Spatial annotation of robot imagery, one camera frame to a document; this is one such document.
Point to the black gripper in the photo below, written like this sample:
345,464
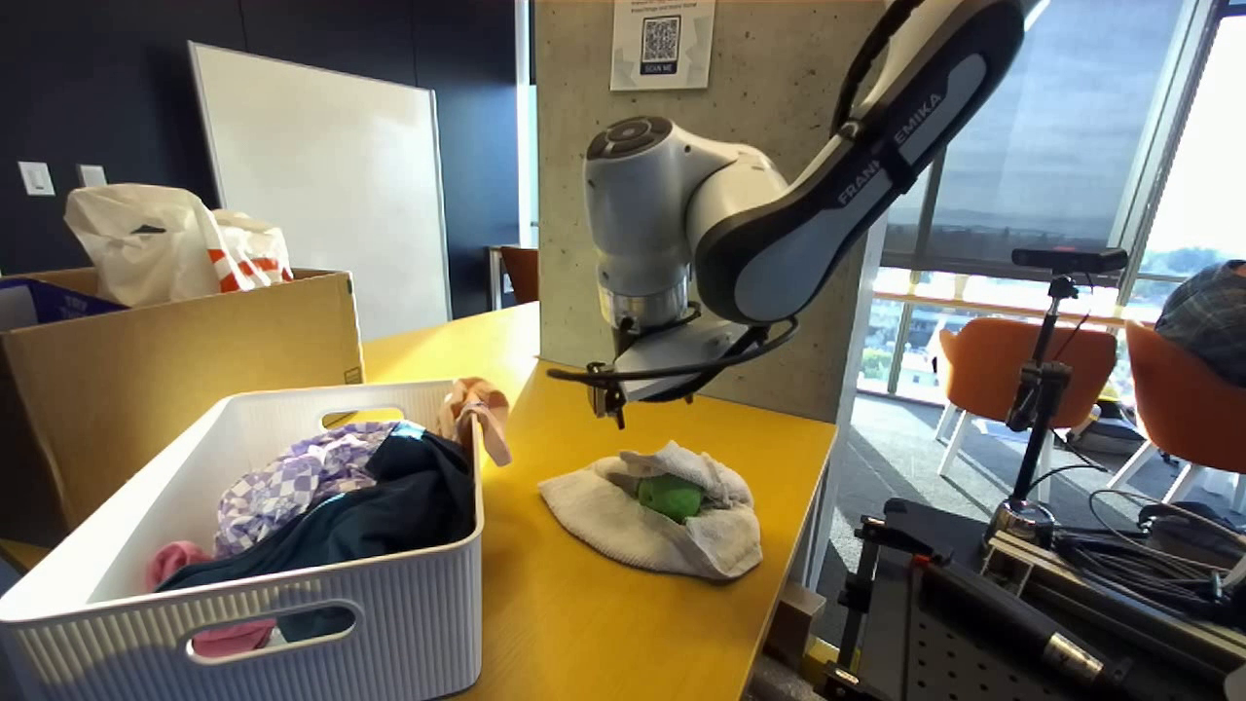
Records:
685,356

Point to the green apple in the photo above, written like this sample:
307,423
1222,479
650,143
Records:
671,497

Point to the beige towel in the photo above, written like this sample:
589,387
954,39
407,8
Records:
625,531

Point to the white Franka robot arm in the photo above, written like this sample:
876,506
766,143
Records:
646,198

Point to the white ribbed plastic basket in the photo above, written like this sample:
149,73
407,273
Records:
335,638

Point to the peach pink cloth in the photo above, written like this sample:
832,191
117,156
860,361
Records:
467,410

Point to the brown chair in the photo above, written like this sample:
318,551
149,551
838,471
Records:
519,273

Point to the pile of clothes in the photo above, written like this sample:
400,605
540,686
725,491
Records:
392,506

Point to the yellow cloth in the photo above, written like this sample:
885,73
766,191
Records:
362,418

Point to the purple floral cloth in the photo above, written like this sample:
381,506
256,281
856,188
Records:
293,479

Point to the white QR code sign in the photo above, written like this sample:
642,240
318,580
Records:
664,43

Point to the white board panel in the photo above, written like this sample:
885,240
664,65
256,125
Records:
326,182

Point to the grey concrete pillar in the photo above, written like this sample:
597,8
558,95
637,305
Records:
781,78

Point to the orange chair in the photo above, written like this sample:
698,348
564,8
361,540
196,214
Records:
998,365
1181,423

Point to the black perforated robot cart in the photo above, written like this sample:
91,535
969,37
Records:
975,638

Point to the brown cardboard box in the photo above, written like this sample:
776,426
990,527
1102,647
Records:
167,375

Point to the bright pink cloth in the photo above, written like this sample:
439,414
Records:
175,561

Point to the white plastic bag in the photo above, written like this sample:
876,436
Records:
156,246

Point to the grey window roller blind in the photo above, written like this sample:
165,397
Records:
1077,156

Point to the seated person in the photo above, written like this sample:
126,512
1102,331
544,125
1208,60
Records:
1208,318

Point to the black camera tripod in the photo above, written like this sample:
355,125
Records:
1041,391

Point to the black bar camera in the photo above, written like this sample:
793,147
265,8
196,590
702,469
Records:
1071,257

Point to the white wall plate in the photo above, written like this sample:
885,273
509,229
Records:
35,178
91,178

